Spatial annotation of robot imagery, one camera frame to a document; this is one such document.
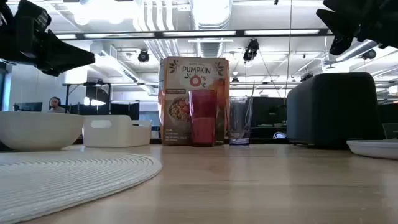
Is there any black computer monitor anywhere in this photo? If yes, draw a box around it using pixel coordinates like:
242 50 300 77
14 101 43 112

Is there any white round woven placemat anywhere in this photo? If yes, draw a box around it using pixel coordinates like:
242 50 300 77
0 151 163 224

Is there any small grey plate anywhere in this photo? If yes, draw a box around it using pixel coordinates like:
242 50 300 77
346 139 398 160

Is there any black round ceiling fixture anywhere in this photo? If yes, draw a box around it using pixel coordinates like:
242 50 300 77
137 49 150 63

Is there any black overhead camera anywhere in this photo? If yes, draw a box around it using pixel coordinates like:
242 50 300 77
243 39 260 62

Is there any thin hanging cable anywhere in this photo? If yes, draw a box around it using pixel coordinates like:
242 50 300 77
284 0 293 97

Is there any person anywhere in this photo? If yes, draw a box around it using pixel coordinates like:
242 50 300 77
48 96 67 114

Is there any black overhead frame bar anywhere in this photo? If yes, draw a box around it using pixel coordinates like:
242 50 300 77
54 28 330 40

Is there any black workstation frame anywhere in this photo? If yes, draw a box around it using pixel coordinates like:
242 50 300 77
63 82 141 121

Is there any black toaster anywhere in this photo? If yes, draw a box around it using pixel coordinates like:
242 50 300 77
286 72 385 147

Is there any clear glass tumbler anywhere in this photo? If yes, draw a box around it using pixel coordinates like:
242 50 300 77
229 95 253 146

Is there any white ceramic bowl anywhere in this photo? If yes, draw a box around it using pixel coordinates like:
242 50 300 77
0 111 85 152

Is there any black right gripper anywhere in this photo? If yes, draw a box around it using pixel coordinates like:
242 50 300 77
316 0 398 56

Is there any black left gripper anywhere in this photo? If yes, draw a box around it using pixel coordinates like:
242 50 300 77
0 0 96 77

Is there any red plastic tumbler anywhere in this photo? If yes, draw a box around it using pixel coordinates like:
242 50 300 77
188 89 218 147

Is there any pumpkin cereal box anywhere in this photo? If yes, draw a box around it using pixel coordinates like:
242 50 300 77
158 56 230 146

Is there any white plastic bin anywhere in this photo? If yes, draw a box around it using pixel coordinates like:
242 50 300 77
82 114 152 148

